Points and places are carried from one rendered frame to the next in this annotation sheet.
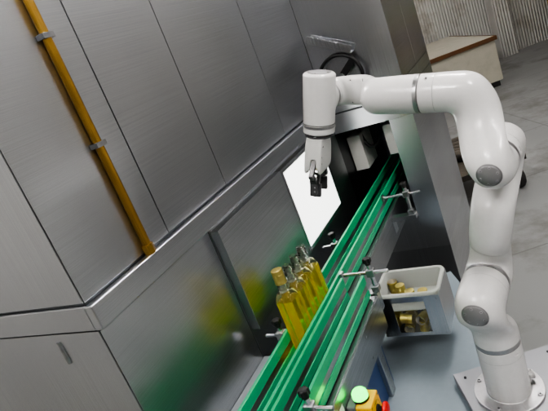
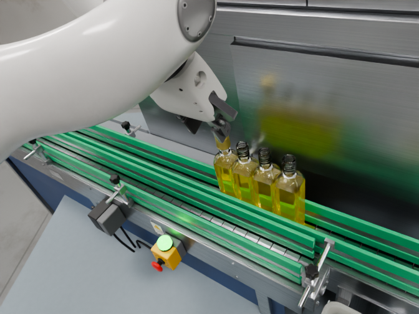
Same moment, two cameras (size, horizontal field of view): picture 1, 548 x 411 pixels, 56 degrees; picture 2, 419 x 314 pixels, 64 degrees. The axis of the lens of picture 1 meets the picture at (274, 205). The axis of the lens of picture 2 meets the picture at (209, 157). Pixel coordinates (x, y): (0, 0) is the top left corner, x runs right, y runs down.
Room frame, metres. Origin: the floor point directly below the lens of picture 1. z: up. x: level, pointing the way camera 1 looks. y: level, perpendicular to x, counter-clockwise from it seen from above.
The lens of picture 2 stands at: (1.48, -0.55, 1.83)
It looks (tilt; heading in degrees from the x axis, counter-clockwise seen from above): 43 degrees down; 104
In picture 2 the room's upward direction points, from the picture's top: 15 degrees counter-clockwise
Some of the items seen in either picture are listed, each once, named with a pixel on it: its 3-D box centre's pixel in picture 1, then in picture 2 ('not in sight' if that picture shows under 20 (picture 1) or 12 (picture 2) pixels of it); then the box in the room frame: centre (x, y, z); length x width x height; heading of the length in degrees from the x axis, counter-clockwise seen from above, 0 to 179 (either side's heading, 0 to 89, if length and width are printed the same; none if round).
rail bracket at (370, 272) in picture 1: (364, 275); (315, 274); (1.55, -0.19, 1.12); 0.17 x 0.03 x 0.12; 59
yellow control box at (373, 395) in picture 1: (366, 409); (168, 252); (1.15, -0.03, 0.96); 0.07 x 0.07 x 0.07; 59
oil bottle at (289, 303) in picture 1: (296, 320); (231, 180); (1.37, 0.06, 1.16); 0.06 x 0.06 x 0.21; 59
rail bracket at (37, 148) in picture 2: not in sight; (34, 154); (0.62, 0.31, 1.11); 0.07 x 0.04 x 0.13; 59
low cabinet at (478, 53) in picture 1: (429, 74); not in sight; (8.85, -3.31, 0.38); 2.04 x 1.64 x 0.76; 175
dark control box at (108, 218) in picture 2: not in sight; (107, 217); (0.91, 0.11, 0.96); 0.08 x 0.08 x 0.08; 59
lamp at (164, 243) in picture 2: (359, 394); (164, 242); (1.15, -0.03, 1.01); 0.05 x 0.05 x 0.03
